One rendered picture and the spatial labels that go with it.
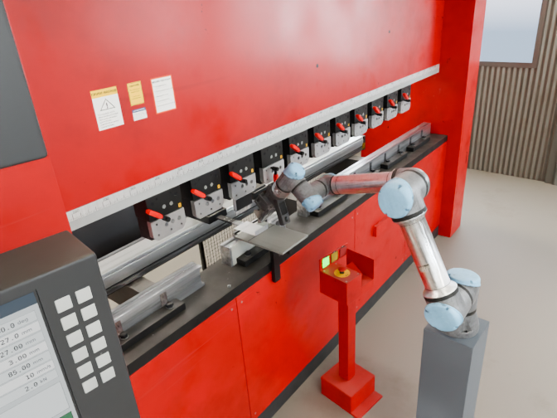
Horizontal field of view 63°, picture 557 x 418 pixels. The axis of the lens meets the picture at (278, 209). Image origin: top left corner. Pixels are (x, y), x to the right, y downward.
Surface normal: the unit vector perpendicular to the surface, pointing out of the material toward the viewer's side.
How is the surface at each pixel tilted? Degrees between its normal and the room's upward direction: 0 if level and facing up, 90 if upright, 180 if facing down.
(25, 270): 0
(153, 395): 90
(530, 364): 0
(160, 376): 90
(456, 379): 90
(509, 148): 90
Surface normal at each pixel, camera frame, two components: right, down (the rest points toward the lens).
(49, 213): 0.78, 0.22
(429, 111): -0.62, 0.37
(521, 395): -0.07, -0.90
